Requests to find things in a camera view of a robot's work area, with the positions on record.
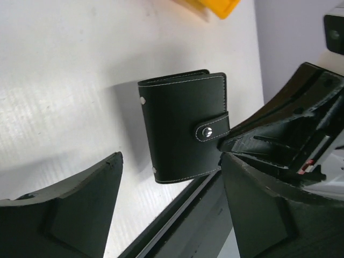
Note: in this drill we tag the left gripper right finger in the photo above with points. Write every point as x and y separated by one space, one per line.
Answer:
275 219

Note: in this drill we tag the black leather card holder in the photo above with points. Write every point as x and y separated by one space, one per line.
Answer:
185 117

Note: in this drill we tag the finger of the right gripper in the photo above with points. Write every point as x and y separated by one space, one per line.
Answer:
301 125

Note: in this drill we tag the yellow plastic bin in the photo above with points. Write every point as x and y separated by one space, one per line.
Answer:
221 8

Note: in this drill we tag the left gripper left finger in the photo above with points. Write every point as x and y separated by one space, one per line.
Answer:
70 218

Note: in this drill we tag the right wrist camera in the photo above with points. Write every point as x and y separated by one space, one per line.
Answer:
334 29

